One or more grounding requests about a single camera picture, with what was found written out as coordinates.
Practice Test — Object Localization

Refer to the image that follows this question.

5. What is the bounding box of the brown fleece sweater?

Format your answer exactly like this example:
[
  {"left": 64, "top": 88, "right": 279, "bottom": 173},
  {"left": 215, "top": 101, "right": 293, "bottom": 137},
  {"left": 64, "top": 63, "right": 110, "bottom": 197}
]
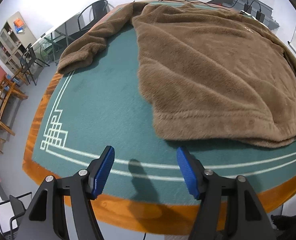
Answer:
[{"left": 57, "top": 2, "right": 296, "bottom": 148}]

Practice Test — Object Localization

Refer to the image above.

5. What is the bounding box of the white folding table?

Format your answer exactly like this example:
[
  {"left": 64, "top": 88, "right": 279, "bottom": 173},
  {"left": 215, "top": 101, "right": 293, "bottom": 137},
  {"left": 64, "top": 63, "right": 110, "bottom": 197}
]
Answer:
[{"left": 32, "top": 12, "right": 80, "bottom": 63}]

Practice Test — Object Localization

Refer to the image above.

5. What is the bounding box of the green table mat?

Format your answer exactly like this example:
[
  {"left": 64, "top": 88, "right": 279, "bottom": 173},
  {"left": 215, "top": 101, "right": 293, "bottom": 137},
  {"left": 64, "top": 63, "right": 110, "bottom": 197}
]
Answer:
[{"left": 32, "top": 25, "right": 296, "bottom": 206}]

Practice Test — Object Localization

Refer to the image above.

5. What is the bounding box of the black office chair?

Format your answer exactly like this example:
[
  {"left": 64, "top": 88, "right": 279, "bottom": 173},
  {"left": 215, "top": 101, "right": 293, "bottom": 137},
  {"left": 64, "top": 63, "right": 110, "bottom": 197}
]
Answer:
[{"left": 0, "top": 192, "right": 32, "bottom": 239}]

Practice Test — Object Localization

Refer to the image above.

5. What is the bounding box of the wooden chairs stack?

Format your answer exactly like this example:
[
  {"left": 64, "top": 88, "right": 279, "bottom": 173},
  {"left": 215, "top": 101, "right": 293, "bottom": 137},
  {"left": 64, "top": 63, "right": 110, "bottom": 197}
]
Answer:
[{"left": 0, "top": 76, "right": 28, "bottom": 154}]

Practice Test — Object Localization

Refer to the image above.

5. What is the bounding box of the black chair near cabinet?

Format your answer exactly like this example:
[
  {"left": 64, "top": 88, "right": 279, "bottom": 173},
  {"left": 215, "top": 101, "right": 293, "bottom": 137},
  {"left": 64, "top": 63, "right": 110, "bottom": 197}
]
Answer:
[{"left": 19, "top": 43, "right": 50, "bottom": 85}]

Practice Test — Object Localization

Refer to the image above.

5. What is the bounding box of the beige glass door cabinet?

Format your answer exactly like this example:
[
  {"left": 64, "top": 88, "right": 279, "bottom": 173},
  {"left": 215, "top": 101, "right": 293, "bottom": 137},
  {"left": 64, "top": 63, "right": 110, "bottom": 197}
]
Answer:
[{"left": 0, "top": 12, "right": 37, "bottom": 74}]

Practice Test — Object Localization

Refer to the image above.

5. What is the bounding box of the black metal chair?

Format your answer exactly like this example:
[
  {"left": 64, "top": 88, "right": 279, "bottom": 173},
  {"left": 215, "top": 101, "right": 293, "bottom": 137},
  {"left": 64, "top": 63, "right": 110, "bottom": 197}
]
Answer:
[{"left": 77, "top": 0, "right": 108, "bottom": 32}]

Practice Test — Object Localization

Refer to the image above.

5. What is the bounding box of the black power adapter near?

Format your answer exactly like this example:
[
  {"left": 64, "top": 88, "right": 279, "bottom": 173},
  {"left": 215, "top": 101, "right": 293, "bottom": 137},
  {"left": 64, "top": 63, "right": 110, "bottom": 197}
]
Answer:
[{"left": 256, "top": 10, "right": 265, "bottom": 23}]

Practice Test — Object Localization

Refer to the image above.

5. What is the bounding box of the black power adapter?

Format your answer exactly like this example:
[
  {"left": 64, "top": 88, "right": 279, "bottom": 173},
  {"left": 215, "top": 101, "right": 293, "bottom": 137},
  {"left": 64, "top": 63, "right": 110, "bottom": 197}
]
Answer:
[
  {"left": 244, "top": 3, "right": 252, "bottom": 14},
  {"left": 256, "top": 10, "right": 265, "bottom": 23}
]

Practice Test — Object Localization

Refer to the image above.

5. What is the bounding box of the black power adapter far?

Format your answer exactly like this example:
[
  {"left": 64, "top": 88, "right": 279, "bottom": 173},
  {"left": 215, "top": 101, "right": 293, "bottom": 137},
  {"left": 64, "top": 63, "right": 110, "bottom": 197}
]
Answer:
[{"left": 244, "top": 3, "right": 252, "bottom": 14}]

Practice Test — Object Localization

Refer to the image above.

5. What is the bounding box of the black cable on table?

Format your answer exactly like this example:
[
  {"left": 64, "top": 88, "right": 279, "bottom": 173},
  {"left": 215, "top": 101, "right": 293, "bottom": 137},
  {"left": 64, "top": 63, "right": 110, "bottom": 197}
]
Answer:
[{"left": 158, "top": 0, "right": 262, "bottom": 14}]

